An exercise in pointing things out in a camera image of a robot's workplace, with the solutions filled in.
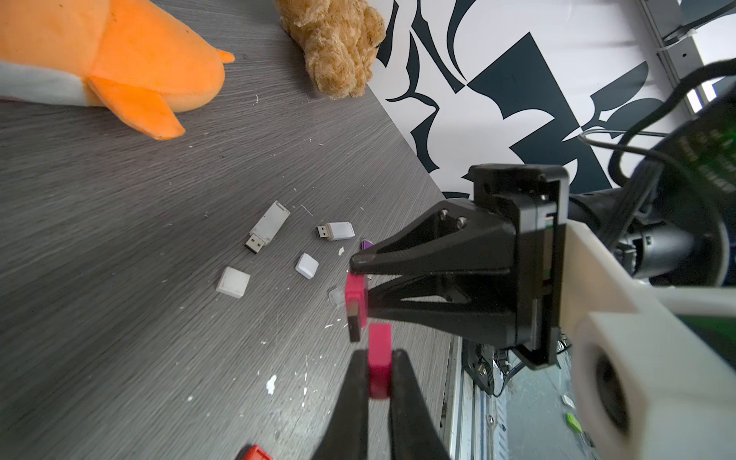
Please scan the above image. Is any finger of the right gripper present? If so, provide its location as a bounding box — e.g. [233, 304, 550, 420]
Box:
[367, 274, 518, 348]
[350, 199, 517, 275]

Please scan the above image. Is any white usb cap square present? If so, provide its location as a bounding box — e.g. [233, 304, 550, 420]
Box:
[216, 266, 250, 299]

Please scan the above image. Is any white usb drive long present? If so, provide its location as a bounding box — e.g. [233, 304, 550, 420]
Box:
[245, 200, 291, 254]

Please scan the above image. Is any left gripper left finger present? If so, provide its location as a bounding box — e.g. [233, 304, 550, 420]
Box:
[312, 350, 369, 460]

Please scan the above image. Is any pink usb cap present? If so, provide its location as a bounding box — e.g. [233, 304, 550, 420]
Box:
[368, 323, 392, 400]

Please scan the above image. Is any white usb cap small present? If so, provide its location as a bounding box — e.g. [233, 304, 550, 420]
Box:
[295, 253, 319, 280]

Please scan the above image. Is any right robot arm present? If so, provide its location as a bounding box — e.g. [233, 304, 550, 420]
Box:
[345, 92, 735, 368]

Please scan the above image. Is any brown teddy bear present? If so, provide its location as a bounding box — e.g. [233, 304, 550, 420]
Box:
[274, 0, 386, 100]

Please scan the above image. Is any pink usb drive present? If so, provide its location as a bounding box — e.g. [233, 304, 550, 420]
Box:
[344, 273, 368, 343]

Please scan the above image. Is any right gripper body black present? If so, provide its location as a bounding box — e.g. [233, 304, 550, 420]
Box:
[469, 164, 569, 370]

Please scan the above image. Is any white usb drive short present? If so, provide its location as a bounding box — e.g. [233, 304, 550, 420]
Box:
[316, 222, 356, 241]

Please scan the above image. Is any orange plush whale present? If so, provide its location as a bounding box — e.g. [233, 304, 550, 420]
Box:
[1, 1, 235, 140]

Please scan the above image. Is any red usb cap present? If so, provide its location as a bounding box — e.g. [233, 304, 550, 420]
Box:
[236, 445, 273, 460]

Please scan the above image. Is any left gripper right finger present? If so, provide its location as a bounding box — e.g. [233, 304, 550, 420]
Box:
[389, 350, 450, 460]

